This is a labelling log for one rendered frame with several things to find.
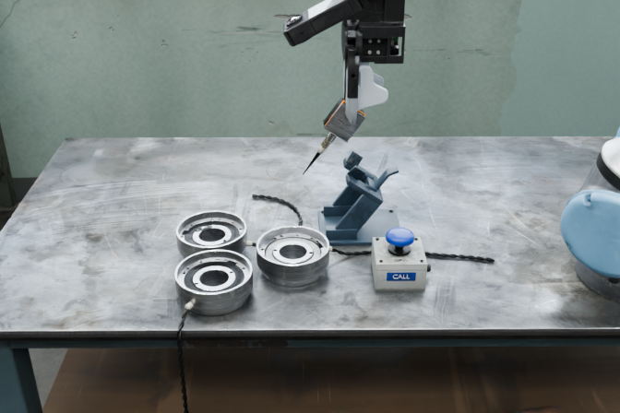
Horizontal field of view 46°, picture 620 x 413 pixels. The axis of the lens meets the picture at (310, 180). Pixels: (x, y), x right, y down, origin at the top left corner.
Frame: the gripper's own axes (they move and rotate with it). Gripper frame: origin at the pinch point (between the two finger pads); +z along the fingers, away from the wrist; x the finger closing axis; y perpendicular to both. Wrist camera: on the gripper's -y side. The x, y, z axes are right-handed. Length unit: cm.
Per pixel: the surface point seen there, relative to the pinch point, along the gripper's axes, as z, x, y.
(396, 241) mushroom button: 12.8, -14.8, 5.8
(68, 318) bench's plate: 19.8, -21.3, -38.1
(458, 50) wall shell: 38, 148, 51
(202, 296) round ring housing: 16.2, -22.0, -20.2
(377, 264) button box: 15.5, -16.5, 3.2
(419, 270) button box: 16.5, -16.7, 8.9
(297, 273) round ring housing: 17.2, -15.9, -7.8
